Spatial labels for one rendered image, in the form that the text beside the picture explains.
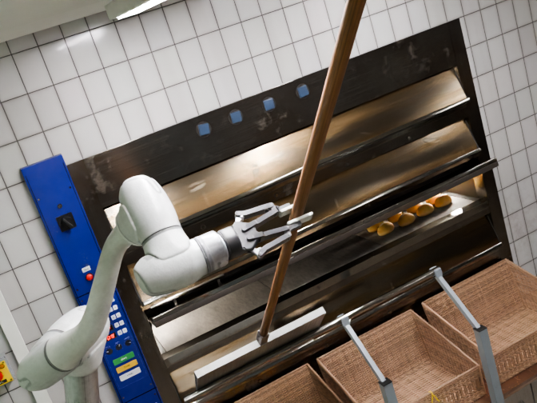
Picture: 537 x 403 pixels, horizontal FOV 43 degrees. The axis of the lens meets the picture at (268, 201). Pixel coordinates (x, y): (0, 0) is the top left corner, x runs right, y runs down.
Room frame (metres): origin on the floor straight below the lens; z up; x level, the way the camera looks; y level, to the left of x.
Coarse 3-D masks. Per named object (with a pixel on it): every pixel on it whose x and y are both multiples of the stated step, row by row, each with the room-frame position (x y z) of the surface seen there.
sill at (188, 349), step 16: (464, 208) 3.24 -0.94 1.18; (480, 208) 3.23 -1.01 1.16; (432, 224) 3.17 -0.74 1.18; (448, 224) 3.16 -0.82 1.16; (400, 240) 3.10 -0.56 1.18; (416, 240) 3.10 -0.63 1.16; (368, 256) 3.03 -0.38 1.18; (384, 256) 3.03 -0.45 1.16; (336, 272) 2.97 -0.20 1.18; (352, 272) 2.97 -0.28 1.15; (304, 288) 2.91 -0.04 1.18; (320, 288) 2.91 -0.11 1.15; (288, 304) 2.86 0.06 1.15; (240, 320) 2.80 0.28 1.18; (256, 320) 2.80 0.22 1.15; (208, 336) 2.74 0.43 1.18; (224, 336) 2.75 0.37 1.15; (176, 352) 2.69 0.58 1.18; (192, 352) 2.70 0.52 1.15
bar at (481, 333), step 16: (432, 272) 2.68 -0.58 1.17; (400, 288) 2.63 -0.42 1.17; (448, 288) 2.64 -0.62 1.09; (368, 304) 2.58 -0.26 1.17; (336, 320) 2.53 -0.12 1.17; (304, 336) 2.48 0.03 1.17; (352, 336) 2.49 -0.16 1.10; (480, 336) 2.47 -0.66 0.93; (272, 352) 2.43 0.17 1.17; (480, 352) 2.49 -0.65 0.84; (240, 368) 2.39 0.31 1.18; (208, 384) 2.35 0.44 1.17; (224, 384) 2.35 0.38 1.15; (384, 384) 2.32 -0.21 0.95; (496, 384) 2.48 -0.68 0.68; (192, 400) 2.31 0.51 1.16; (384, 400) 2.34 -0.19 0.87; (496, 400) 2.47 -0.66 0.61
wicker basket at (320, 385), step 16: (304, 368) 2.82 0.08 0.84; (272, 384) 2.76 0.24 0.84; (288, 384) 2.78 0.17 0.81; (304, 384) 2.79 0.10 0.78; (320, 384) 2.72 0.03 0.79; (240, 400) 2.71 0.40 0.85; (272, 400) 2.74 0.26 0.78; (288, 400) 2.75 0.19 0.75; (304, 400) 2.77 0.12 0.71; (320, 400) 2.78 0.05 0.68; (336, 400) 2.60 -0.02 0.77
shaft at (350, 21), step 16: (352, 0) 1.08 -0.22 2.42; (352, 16) 1.10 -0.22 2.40; (352, 32) 1.12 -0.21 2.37; (336, 48) 1.16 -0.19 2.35; (336, 64) 1.18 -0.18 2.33; (336, 80) 1.21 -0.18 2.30; (336, 96) 1.25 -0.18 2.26; (320, 112) 1.29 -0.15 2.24; (320, 128) 1.31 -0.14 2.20; (320, 144) 1.36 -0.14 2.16; (304, 160) 1.43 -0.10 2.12; (304, 176) 1.45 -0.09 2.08; (304, 192) 1.49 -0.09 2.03; (304, 208) 1.56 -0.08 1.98; (288, 256) 1.75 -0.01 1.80; (272, 288) 1.93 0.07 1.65; (272, 304) 2.01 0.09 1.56
